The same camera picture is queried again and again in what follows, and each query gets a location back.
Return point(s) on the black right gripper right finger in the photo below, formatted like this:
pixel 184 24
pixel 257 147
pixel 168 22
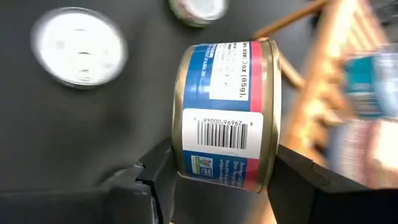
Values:
pixel 292 186

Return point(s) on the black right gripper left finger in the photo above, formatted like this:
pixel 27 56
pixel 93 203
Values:
pixel 161 186

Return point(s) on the blue red label seafood can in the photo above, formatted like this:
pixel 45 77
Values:
pixel 217 93
pixel 357 149

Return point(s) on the teal label tuna can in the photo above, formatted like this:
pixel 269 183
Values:
pixel 367 81

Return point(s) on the green label tuna can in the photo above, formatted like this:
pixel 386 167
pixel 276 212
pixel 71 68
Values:
pixel 79 46
pixel 202 9

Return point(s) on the wooden slatted shelf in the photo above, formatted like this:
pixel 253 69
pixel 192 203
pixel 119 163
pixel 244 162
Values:
pixel 320 93

